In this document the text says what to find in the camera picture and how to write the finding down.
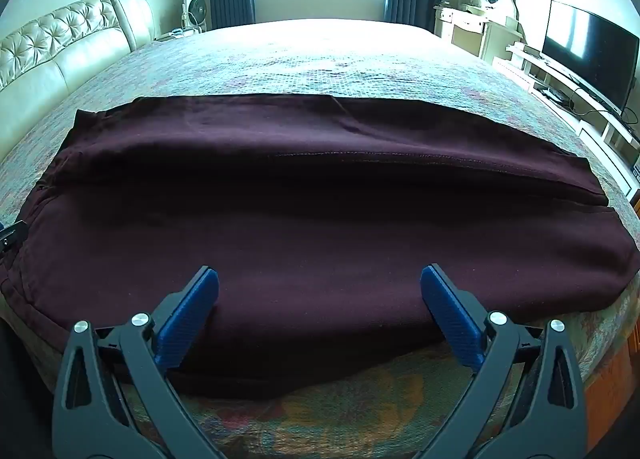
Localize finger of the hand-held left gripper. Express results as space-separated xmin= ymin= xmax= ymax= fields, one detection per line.
xmin=0 ymin=220 xmax=28 ymax=260

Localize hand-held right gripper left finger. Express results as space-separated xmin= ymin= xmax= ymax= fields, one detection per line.
xmin=52 ymin=265 xmax=228 ymax=459

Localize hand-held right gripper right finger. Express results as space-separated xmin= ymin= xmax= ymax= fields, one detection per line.
xmin=419 ymin=264 xmax=587 ymax=459

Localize dark maroon pants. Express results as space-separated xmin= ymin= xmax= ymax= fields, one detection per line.
xmin=0 ymin=94 xmax=640 ymax=400

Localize cream tufted leather headboard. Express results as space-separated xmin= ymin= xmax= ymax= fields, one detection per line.
xmin=0 ymin=0 xmax=157 ymax=106

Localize white television stand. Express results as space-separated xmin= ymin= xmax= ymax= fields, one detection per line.
xmin=492 ymin=41 xmax=640 ymax=204

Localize cluttered bedside table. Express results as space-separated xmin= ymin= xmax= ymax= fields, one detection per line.
xmin=154 ymin=27 xmax=200 ymax=42

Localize floral quilted bedspread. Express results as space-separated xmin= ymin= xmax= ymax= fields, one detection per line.
xmin=0 ymin=18 xmax=640 ymax=459

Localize black flat screen television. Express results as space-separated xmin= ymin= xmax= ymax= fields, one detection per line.
xmin=541 ymin=0 xmax=640 ymax=114

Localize black cable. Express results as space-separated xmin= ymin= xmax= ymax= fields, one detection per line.
xmin=565 ymin=89 xmax=637 ymax=132

